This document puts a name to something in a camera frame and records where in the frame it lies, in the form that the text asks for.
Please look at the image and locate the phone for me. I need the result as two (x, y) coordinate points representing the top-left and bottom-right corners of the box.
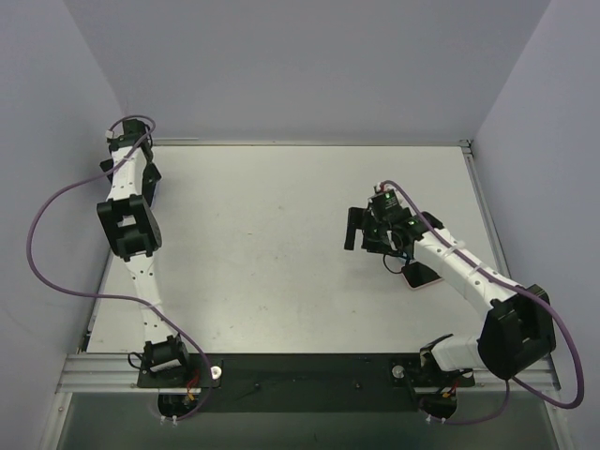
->
(401, 262), (442, 290)

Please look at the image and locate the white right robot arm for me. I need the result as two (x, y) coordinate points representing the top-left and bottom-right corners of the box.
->
(344, 189), (556, 380)

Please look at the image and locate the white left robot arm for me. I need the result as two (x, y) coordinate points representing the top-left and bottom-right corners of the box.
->
(97, 116), (192, 386)

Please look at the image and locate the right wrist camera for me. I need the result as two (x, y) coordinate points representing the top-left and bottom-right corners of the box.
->
(373, 182), (393, 194)

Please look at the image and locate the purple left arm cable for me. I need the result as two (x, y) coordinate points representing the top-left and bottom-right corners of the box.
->
(26, 114), (213, 421)

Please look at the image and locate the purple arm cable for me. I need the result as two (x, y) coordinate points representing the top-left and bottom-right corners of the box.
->
(26, 114), (213, 421)
(378, 180), (588, 426)

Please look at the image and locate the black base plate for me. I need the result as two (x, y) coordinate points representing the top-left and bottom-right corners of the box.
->
(137, 353), (474, 415)

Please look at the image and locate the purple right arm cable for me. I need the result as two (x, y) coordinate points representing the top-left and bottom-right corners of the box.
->
(378, 180), (588, 426)

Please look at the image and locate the aluminium front rail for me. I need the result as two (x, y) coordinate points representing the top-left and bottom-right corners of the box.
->
(55, 352), (139, 394)

